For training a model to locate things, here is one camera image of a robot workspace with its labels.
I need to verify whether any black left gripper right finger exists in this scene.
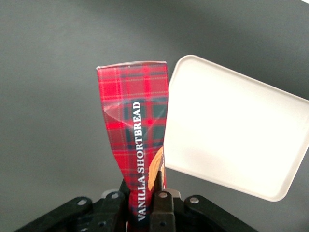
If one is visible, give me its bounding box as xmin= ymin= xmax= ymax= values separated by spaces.
xmin=149 ymin=170 xmax=175 ymax=232

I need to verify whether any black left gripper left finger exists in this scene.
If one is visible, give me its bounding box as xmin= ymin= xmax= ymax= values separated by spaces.
xmin=100 ymin=178 xmax=131 ymax=232

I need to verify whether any red tartan shortbread cookie box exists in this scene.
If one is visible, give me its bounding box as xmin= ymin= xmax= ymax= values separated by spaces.
xmin=96 ymin=60 xmax=168 ymax=232

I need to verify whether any cream rectangular plastic tray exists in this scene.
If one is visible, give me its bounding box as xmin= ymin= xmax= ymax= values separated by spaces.
xmin=165 ymin=54 xmax=309 ymax=203

